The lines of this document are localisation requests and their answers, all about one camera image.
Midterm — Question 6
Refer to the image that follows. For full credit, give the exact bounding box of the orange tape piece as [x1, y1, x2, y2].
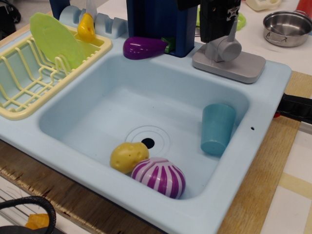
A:
[25, 214, 49, 230]

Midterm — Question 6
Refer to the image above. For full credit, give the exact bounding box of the grey faucet lever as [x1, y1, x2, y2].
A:
[227, 19, 238, 42]

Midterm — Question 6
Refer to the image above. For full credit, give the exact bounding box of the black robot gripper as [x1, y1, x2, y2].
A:
[176, 0, 241, 43]

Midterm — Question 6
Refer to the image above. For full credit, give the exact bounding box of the green toy ring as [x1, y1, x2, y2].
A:
[235, 12, 247, 31]

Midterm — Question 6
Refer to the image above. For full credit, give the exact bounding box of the steel pot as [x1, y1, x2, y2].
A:
[263, 11, 312, 47]

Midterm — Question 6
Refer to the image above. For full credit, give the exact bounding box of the black object top left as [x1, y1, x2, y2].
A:
[0, 0, 21, 40]

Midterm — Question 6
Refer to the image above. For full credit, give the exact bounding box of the yellow toy potato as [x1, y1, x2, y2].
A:
[110, 142, 149, 174]

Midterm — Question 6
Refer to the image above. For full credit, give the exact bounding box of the purple striped toy onion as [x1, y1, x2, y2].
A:
[131, 157, 186, 199]

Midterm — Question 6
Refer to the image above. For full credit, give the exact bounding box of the grey toy faucet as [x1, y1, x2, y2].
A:
[192, 36, 266, 84]

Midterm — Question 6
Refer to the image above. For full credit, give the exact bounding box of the teal plastic cup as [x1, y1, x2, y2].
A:
[200, 103, 236, 156]

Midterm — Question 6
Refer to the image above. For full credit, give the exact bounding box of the purple toy eggplant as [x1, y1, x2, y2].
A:
[123, 37, 176, 60]

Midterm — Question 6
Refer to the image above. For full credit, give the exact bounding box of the yellow dish rack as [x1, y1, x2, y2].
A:
[0, 33, 113, 120]

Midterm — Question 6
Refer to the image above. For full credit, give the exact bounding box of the black braided cable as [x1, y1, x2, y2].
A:
[0, 196, 57, 234]

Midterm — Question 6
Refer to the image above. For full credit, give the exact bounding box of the cream plastic toy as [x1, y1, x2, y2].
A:
[246, 0, 282, 11]

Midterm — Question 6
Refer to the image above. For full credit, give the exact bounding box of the yellow toy pear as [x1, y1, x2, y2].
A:
[77, 13, 96, 42]

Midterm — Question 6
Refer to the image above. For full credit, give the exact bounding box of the light blue toy sink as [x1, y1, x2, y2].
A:
[0, 39, 292, 234]

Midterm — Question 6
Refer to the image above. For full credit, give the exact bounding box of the green plastic plate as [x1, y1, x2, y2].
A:
[30, 13, 86, 69]

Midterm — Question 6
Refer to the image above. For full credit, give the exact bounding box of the black clamp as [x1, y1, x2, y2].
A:
[274, 93, 312, 124]

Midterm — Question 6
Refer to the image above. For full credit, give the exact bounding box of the dark blue box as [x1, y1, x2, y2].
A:
[126, 0, 199, 58]

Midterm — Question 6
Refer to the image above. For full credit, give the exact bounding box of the red container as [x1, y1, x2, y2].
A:
[296, 0, 312, 15]

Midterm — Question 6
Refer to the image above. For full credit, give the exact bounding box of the light blue utensil holder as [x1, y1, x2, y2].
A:
[59, 5, 128, 39]

